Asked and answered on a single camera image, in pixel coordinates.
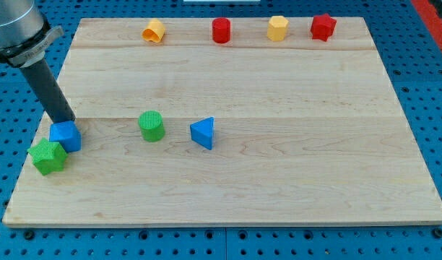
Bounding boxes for blue triangle block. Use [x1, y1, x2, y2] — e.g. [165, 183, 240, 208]
[190, 117, 215, 150]

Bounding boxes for green star block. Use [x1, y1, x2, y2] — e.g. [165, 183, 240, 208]
[27, 138, 68, 176]

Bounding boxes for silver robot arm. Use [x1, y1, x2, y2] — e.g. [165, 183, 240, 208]
[0, 0, 64, 68]

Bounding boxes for green cylinder block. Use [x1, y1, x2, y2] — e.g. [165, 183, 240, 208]
[138, 110, 165, 142]

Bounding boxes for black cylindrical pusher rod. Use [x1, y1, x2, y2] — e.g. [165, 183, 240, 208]
[19, 58, 76, 123]

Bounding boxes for wooden board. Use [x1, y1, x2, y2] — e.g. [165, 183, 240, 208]
[2, 17, 442, 228]

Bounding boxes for red cylinder block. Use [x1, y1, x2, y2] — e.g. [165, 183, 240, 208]
[212, 17, 231, 43]

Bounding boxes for red star block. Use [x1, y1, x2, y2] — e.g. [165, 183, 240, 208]
[310, 13, 337, 42]

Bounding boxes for yellow hexagon block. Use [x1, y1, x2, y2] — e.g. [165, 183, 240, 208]
[266, 16, 289, 41]

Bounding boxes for blue cube block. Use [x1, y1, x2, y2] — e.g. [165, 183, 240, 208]
[49, 121, 82, 152]

